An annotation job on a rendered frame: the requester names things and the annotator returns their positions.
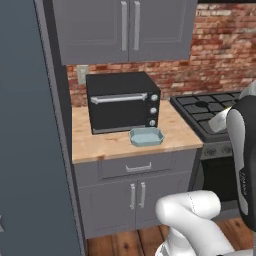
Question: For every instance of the grey drawer front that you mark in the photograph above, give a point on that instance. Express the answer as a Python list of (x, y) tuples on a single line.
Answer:
[(113, 166)]

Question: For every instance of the black toaster oven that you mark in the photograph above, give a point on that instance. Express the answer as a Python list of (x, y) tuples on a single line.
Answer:
[(116, 115)]

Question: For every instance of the grey wall cupboard door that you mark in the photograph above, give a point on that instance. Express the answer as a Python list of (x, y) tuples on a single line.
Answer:
[(163, 30), (90, 30)]

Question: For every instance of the silver toaster oven knob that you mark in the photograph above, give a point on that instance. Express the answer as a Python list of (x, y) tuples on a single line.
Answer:
[(152, 122), (154, 97), (153, 110)]

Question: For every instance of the pale wall socket plate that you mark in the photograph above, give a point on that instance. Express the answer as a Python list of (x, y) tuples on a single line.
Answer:
[(82, 74)]

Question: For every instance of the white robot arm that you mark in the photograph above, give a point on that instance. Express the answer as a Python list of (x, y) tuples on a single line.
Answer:
[(193, 220)]

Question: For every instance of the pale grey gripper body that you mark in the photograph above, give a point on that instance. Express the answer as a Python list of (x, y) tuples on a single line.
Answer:
[(219, 122)]

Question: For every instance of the grey base cupboard door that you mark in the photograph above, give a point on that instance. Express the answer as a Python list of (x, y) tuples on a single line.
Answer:
[(163, 196), (106, 206)]

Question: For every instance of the grey fridge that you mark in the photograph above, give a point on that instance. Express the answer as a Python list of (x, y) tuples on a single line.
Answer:
[(30, 133)]

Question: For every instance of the black gas stove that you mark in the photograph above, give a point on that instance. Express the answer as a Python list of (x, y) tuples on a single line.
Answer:
[(196, 110)]

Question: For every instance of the pale blue tupperware container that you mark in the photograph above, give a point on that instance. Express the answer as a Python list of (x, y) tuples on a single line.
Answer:
[(146, 136)]

